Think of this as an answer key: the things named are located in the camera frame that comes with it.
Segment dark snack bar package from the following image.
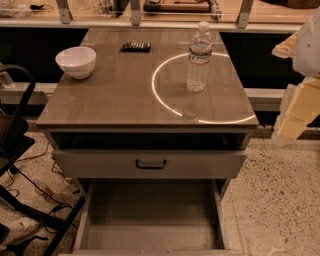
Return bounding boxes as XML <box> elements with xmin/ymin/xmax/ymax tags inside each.
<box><xmin>120</xmin><ymin>42</ymin><xmax>151</xmax><ymax>53</ymax></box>

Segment black metal cart frame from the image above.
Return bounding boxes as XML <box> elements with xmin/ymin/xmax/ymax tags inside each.
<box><xmin>0</xmin><ymin>63</ymin><xmax>86</xmax><ymax>256</ymax></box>

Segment metal rail frame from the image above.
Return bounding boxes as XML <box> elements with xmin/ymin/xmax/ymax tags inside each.
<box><xmin>0</xmin><ymin>0</ymin><xmax>316</xmax><ymax>33</ymax></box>

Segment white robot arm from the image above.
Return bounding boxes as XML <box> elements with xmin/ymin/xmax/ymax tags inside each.
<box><xmin>272</xmin><ymin>7</ymin><xmax>320</xmax><ymax>143</ymax></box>

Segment black floor cables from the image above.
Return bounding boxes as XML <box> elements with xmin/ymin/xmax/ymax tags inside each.
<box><xmin>6</xmin><ymin>141</ymin><xmax>83</xmax><ymax>234</ymax></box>

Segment black drawer handle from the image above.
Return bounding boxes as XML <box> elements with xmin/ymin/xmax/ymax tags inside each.
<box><xmin>135</xmin><ymin>159</ymin><xmax>167</xmax><ymax>170</ymax></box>

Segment white ceramic bowl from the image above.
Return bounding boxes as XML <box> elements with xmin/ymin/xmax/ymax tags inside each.
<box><xmin>55</xmin><ymin>46</ymin><xmax>96</xmax><ymax>79</ymax></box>

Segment grey top drawer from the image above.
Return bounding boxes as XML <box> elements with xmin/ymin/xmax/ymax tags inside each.
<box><xmin>54</xmin><ymin>149</ymin><xmax>246</xmax><ymax>179</ymax></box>

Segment grey wooden drawer cabinet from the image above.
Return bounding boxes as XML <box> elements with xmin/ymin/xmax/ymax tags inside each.
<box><xmin>35</xmin><ymin>27</ymin><xmax>260</xmax><ymax>256</ymax></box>

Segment open grey middle drawer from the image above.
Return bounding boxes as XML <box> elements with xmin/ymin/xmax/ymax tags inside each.
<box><xmin>60</xmin><ymin>180</ymin><xmax>245</xmax><ymax>256</ymax></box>

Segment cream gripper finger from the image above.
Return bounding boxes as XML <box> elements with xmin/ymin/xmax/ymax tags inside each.
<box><xmin>272</xmin><ymin>78</ymin><xmax>320</xmax><ymax>140</ymax></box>
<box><xmin>272</xmin><ymin>32</ymin><xmax>298</xmax><ymax>58</ymax></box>

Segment clear plastic water bottle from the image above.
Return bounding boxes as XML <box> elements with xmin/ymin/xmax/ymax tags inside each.
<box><xmin>186</xmin><ymin>21</ymin><xmax>212</xmax><ymax>92</ymax></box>

